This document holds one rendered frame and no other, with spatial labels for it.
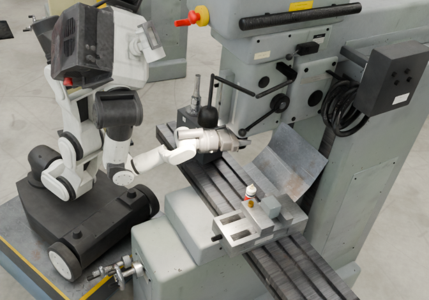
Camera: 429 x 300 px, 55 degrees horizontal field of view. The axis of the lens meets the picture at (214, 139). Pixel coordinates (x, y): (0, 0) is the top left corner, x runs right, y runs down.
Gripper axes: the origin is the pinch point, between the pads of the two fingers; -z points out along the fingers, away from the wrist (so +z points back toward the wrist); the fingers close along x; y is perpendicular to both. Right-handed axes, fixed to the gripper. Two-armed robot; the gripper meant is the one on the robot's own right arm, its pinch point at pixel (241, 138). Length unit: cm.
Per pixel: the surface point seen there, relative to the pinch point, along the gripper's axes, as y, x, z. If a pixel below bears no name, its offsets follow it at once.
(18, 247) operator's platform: 83, 30, 98
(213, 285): 69, -19, 10
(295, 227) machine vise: 23.9, -28.8, -16.5
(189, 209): 36.0, -1.3, 19.4
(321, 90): -23.6, -5.4, -26.1
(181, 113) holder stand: 9.9, 33.6, 16.8
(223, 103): -21.0, -5.0, 11.7
